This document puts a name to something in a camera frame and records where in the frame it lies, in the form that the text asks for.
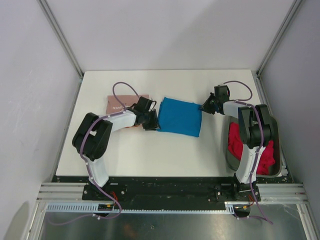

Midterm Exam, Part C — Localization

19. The pink printed t shirt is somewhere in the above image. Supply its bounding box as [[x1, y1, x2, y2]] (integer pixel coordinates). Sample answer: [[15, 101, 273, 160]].
[[106, 94, 150, 130]]

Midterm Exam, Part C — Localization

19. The blue t shirt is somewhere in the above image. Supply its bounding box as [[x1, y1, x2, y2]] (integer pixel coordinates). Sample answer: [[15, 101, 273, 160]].
[[158, 97, 202, 138]]

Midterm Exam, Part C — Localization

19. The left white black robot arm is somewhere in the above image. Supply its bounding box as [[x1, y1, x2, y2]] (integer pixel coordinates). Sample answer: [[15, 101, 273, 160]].
[[72, 96, 160, 200]]

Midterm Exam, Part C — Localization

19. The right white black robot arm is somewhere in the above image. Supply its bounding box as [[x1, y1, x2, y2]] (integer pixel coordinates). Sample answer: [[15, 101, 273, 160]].
[[200, 85, 274, 202]]

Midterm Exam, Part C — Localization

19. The grey plastic basket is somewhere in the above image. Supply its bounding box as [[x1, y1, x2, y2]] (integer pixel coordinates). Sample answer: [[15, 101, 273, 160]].
[[223, 117, 283, 179]]

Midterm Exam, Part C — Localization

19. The red t shirt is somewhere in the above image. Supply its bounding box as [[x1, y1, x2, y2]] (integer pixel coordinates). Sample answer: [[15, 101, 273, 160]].
[[227, 122, 276, 175]]

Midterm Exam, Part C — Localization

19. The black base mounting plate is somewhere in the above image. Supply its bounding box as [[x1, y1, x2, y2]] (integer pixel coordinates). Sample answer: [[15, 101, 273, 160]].
[[51, 176, 261, 211]]

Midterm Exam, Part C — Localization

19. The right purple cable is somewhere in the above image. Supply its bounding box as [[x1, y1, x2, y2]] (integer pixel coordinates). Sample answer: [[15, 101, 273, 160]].
[[223, 80, 275, 225]]

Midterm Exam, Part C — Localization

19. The purple cable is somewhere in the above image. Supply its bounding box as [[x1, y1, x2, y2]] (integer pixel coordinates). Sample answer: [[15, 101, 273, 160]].
[[223, 80, 275, 225], [46, 81, 143, 227]]

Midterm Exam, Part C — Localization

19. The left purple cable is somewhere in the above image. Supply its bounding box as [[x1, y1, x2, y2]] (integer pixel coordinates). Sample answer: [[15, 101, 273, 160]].
[[46, 81, 143, 227]]

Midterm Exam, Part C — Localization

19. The aluminium extrusion rail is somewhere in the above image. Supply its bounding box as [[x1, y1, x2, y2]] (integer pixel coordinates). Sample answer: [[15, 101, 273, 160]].
[[36, 182, 309, 204]]

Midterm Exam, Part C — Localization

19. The white slotted cable duct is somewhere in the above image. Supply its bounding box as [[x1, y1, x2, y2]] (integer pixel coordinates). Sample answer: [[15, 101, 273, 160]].
[[45, 201, 261, 215]]

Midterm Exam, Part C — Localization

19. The right aluminium frame post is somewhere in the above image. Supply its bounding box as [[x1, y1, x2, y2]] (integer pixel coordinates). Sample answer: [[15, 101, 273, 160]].
[[256, 0, 305, 77]]

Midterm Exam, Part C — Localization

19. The aluminium frame post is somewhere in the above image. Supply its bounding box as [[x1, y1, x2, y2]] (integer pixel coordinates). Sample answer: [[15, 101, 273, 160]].
[[256, 0, 305, 77], [37, 0, 84, 78]]

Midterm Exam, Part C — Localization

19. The left aluminium frame post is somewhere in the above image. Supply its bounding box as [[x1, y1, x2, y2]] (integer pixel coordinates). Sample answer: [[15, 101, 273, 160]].
[[37, 0, 84, 78]]

